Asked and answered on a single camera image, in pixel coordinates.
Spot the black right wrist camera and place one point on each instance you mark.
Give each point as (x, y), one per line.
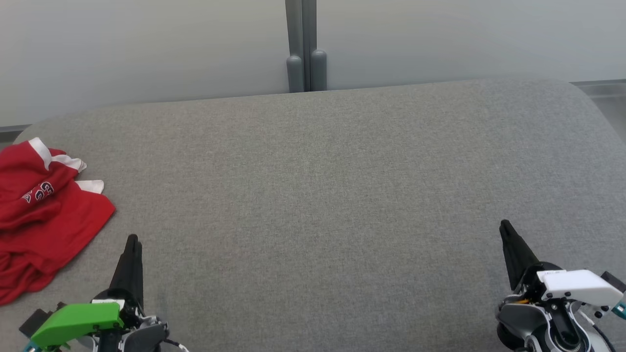
(614, 282)

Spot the teal left camera connector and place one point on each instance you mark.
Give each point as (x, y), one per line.
(33, 347)

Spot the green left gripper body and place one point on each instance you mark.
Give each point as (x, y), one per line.
(73, 320)

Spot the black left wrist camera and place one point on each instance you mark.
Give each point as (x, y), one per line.
(33, 322)

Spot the teal right camera connector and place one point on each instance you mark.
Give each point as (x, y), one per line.
(621, 309)

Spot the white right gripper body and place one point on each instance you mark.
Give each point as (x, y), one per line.
(579, 286)

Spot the red white basketball jersey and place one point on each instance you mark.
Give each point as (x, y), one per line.
(49, 215)

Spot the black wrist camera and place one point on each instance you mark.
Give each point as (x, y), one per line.
(33, 322)
(614, 282)

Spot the teal camera connector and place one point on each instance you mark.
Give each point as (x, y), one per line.
(621, 309)
(33, 347)

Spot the grey fabric sofa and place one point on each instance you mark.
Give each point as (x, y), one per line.
(318, 205)

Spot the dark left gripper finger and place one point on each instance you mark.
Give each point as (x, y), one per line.
(124, 274)
(138, 278)

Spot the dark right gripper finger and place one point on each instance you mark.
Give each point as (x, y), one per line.
(511, 254)
(527, 259)

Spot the grey partition post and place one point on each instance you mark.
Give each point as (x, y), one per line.
(305, 49)

